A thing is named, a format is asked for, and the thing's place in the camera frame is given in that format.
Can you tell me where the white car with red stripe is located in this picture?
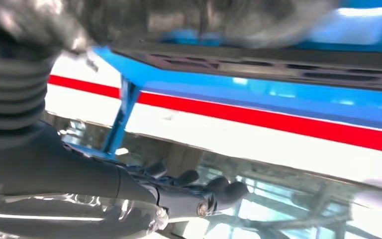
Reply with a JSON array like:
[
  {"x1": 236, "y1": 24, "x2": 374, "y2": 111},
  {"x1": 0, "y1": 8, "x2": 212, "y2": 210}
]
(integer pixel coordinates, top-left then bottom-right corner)
[{"x1": 43, "y1": 52, "x2": 382, "y2": 239}]

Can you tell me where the blue metal shelf rack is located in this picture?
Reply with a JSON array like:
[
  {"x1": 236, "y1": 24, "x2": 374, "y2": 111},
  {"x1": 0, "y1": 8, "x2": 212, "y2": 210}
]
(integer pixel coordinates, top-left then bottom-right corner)
[{"x1": 62, "y1": 0, "x2": 382, "y2": 161}]

